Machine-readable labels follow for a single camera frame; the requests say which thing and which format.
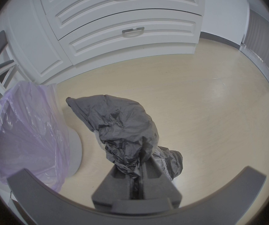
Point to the black plastic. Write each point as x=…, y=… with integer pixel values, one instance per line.
x=120, y=125

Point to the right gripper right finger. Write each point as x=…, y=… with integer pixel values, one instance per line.
x=160, y=186

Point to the grey curtain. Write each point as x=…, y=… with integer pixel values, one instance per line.
x=268, y=43

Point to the purple plastic bag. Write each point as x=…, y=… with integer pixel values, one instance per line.
x=26, y=135

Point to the white wardrobe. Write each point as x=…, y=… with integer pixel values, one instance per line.
x=113, y=31

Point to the white trash bin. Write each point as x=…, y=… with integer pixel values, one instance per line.
x=75, y=153

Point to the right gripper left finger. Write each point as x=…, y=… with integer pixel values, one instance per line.
x=111, y=189

